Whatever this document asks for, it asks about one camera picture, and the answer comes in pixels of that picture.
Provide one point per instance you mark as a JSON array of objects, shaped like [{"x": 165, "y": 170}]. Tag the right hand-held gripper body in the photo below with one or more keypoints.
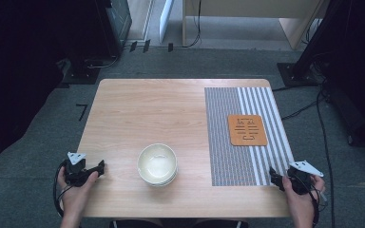
[{"x": 301, "y": 182}]

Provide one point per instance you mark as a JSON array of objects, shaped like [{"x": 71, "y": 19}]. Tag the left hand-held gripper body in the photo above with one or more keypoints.
[{"x": 76, "y": 172}]

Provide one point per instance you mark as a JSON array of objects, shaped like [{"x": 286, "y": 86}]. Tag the cream ceramic bowl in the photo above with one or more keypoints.
[
  {"x": 157, "y": 163},
  {"x": 171, "y": 180}
]

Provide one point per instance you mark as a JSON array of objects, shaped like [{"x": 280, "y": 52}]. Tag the person's right hand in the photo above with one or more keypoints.
[{"x": 301, "y": 202}]

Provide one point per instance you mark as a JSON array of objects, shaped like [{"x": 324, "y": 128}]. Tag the person's left hand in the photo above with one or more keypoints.
[{"x": 76, "y": 196}]

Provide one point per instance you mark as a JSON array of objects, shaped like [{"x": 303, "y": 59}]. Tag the grey striped placemat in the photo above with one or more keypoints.
[{"x": 231, "y": 158}]

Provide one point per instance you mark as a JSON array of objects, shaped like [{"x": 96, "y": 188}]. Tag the brown wooden trivet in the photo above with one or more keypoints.
[{"x": 247, "y": 129}]

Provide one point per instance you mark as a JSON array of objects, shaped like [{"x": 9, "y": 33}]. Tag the black tape corner mark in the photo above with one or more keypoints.
[{"x": 83, "y": 110}]

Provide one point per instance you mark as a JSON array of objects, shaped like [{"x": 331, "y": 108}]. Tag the black stand base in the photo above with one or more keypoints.
[{"x": 82, "y": 72}]

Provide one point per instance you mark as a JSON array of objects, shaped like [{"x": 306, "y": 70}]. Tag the black stand with base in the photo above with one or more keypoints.
[{"x": 301, "y": 71}]

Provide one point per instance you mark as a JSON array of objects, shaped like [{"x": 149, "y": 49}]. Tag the dark curtain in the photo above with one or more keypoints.
[{"x": 15, "y": 72}]

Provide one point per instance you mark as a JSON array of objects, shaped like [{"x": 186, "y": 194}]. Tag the black tape strip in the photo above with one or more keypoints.
[
  {"x": 170, "y": 47},
  {"x": 146, "y": 46}
]

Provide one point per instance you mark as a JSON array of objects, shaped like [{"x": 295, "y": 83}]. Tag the dark glass cabinet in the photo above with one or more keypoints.
[{"x": 117, "y": 22}]

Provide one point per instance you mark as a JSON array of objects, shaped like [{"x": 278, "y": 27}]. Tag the white board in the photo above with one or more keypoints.
[{"x": 165, "y": 19}]

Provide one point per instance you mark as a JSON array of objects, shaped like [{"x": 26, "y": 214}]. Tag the light wooden desk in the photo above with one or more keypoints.
[{"x": 253, "y": 8}]

